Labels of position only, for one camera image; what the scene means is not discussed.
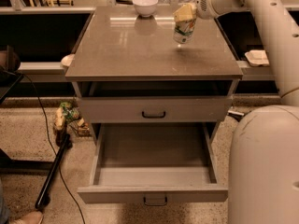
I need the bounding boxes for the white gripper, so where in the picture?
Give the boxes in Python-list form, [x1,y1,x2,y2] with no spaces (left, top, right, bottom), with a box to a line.
[174,0,222,22]

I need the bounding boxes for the silver green 7up can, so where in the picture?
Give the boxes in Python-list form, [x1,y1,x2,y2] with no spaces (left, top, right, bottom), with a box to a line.
[173,19,196,44]

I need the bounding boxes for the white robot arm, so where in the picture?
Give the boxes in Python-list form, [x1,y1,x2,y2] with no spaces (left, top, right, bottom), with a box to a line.
[196,0,299,224]

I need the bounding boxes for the grey drawer cabinet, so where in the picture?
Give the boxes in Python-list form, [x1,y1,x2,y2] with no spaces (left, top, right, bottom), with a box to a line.
[66,6,242,139]

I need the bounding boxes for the grey top drawer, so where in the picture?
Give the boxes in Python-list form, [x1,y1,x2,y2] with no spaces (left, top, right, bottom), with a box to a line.
[77,97,232,123]

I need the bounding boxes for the open grey middle drawer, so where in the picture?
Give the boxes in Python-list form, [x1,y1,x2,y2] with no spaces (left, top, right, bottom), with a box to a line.
[78,123,228,204]

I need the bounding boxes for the white ceramic bowl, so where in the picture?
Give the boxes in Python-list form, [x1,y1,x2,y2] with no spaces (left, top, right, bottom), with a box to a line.
[133,0,158,17]

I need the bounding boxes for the black scissors on floor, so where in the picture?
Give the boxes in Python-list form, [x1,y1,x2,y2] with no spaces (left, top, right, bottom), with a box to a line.
[228,110,245,121]

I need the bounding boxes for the white plate on ledge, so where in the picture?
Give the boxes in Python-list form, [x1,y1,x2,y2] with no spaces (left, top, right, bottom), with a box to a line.
[61,54,75,67]

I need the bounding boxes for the black table leg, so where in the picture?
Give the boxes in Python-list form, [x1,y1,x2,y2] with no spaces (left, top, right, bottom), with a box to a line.
[0,134,72,210]

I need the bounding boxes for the beige shoe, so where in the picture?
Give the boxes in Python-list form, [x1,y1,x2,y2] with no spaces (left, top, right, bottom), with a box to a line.
[9,211,43,224]

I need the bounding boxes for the black top drawer handle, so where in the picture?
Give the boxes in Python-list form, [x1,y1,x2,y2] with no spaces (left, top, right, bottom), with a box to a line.
[141,111,166,119]

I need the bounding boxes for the black drawer handle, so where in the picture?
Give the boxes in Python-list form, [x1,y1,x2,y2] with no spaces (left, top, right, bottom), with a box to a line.
[143,197,168,207]
[141,111,166,119]

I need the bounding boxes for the snack bags in wire basket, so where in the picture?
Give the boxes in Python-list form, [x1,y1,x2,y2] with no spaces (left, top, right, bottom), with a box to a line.
[53,102,91,137]

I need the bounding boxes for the black middle drawer handle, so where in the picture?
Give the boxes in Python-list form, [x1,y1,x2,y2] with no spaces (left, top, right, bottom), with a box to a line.
[143,197,168,207]

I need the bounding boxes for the black floor cable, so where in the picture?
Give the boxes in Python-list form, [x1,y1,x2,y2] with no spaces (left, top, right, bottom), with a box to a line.
[23,74,87,224]

